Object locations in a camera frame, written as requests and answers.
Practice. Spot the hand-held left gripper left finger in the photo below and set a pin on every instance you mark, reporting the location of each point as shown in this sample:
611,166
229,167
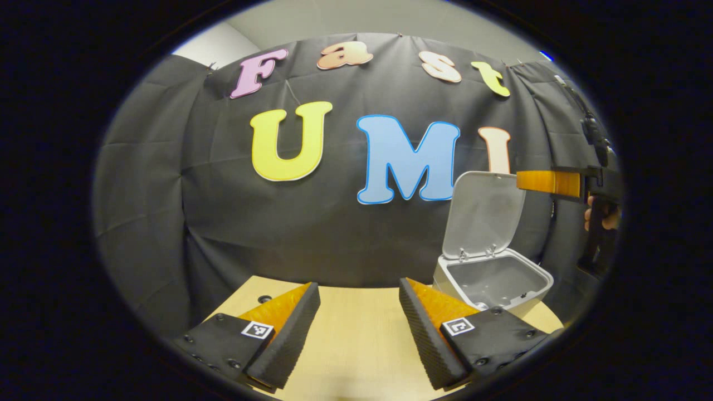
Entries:
295,334

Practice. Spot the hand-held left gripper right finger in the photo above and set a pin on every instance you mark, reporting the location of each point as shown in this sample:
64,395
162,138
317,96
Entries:
423,340

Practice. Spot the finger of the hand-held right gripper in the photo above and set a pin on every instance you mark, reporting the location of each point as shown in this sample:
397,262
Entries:
548,182

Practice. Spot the white desktop garbage bin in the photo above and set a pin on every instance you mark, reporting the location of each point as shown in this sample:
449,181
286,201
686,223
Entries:
482,214

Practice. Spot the wooden desktop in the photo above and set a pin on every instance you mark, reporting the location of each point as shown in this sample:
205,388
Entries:
356,334

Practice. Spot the black backdrop cloth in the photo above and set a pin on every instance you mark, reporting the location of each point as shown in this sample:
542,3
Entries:
334,239

